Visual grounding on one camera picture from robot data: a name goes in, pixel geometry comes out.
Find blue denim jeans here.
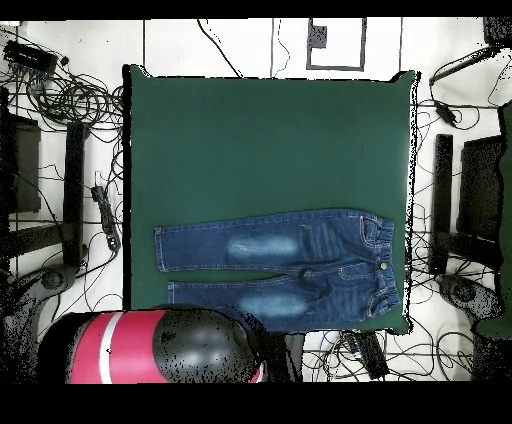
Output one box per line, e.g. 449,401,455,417
153,207,402,334

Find dark green table cloth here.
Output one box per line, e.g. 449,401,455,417
127,65,419,335

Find black power strip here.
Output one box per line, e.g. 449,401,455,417
354,331,390,380
90,184,122,252

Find narrow black panel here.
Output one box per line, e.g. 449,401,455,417
430,133,456,276
62,120,88,268

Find black stand base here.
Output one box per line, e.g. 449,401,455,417
38,265,78,292
437,274,502,320

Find black power adapter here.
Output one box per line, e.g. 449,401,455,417
433,99,460,128

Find wide black panel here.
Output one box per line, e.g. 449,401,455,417
456,134,506,242
0,113,42,214

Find black bar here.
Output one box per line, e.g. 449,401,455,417
428,44,502,86

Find black electronics box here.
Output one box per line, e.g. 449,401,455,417
3,40,60,74

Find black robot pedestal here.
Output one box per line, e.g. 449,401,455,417
263,332,306,382

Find grey square frame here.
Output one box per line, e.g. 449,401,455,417
306,17,368,73

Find tangle of black cables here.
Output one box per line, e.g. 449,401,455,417
26,72,124,130

